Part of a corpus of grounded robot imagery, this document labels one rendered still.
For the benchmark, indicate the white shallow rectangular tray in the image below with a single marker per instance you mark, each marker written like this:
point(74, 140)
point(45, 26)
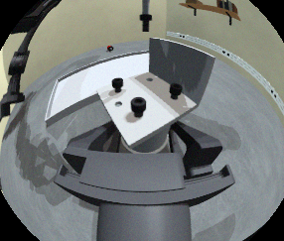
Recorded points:
point(78, 88)

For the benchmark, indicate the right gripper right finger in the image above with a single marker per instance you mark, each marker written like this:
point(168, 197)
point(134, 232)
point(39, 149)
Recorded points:
point(202, 149)

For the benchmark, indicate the grey cylinder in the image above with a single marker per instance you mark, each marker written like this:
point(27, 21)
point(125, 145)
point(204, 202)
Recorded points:
point(153, 145)

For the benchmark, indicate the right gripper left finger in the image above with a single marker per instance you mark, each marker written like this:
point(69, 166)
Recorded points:
point(94, 139)

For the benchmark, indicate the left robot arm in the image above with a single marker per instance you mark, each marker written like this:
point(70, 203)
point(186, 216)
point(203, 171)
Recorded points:
point(25, 25)

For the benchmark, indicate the white l-shaped bracket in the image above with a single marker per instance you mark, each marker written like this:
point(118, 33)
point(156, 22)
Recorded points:
point(169, 62)

